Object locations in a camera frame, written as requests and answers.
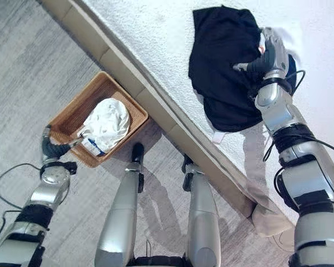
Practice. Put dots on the robot left leg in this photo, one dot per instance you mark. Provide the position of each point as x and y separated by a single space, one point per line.
121 205

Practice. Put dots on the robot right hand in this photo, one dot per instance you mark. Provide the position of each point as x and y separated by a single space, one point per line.
270 59

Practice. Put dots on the black garment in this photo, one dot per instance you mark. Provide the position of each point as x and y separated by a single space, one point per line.
225 69

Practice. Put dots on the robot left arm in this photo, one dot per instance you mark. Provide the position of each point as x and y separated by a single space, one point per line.
30 205

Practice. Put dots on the robot right leg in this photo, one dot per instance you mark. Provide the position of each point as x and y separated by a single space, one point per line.
201 211

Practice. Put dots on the beige bed frame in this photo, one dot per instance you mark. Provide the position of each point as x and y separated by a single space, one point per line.
144 91

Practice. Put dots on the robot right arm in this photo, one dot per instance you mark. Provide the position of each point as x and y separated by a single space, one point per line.
303 158

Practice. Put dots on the brown wicker basket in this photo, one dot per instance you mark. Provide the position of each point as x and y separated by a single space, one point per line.
72 111

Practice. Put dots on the black robot waist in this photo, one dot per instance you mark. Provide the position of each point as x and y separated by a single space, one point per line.
158 261

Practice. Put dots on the white garment with blue print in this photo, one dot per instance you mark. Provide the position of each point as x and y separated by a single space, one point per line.
107 125

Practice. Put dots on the white cloth tag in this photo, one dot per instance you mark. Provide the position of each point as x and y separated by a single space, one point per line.
218 137

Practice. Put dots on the robot leg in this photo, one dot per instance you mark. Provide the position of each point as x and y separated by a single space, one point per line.
121 205
201 211

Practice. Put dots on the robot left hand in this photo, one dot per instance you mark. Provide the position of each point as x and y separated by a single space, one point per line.
53 150

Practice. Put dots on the white bed sheet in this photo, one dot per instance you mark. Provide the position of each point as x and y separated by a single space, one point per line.
309 36

